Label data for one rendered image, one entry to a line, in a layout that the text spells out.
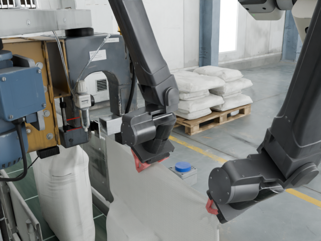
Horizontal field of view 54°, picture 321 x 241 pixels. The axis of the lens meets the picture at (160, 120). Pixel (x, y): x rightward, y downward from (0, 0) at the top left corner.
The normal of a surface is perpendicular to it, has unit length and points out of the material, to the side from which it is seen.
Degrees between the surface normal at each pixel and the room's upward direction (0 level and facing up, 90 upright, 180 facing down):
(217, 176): 79
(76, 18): 90
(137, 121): 88
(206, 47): 90
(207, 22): 90
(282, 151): 63
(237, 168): 28
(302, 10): 40
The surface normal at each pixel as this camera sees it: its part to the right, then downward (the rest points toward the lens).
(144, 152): 0.28, -0.69
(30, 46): 0.62, 0.24
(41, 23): 0.97, 0.05
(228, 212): 0.41, -0.48
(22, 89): 0.89, 0.13
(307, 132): 0.26, 0.62
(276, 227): -0.03, -0.95
